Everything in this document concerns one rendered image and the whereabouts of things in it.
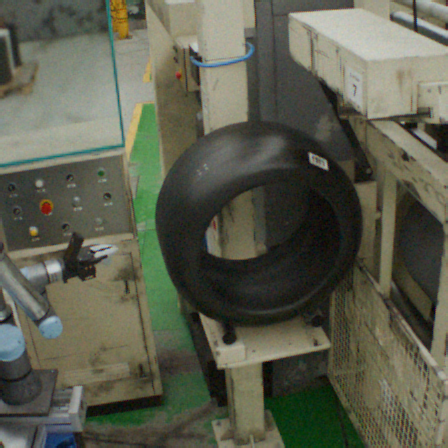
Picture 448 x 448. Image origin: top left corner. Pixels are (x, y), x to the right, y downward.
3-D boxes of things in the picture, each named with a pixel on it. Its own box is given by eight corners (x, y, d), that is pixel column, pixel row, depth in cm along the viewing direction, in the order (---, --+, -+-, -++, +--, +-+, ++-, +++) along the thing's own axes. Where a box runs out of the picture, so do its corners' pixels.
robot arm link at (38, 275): (16, 288, 222) (11, 266, 218) (46, 279, 226) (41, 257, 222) (21, 299, 216) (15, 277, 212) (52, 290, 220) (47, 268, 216)
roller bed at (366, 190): (317, 238, 258) (316, 164, 245) (354, 231, 261) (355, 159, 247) (335, 264, 241) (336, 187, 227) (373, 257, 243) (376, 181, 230)
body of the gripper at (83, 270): (91, 264, 233) (58, 274, 228) (88, 244, 228) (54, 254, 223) (98, 277, 227) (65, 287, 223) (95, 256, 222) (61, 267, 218)
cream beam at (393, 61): (287, 59, 210) (285, 13, 203) (362, 52, 214) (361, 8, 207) (364, 121, 157) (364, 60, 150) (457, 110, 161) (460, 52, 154)
